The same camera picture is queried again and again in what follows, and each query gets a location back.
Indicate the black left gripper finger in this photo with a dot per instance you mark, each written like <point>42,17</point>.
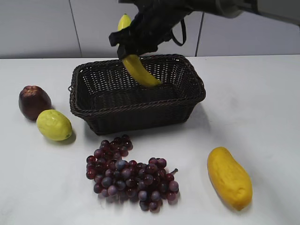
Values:
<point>121,37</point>

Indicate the purple grape bunch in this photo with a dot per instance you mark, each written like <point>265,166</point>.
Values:
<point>147,183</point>

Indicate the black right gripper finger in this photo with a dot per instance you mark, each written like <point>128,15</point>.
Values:
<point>124,50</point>

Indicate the dark red apple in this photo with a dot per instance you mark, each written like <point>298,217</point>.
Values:
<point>32,101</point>

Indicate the yellow plastic banana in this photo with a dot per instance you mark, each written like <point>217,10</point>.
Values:
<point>138,72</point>

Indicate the dark brown wicker basket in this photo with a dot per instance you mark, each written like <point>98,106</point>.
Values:
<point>103,94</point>

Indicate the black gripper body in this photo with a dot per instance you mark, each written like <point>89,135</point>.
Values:
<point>158,21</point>

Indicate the yellow-green lemon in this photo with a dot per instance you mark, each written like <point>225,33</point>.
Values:
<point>54,125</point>

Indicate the yellow mango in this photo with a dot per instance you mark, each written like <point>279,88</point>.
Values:
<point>230,180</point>

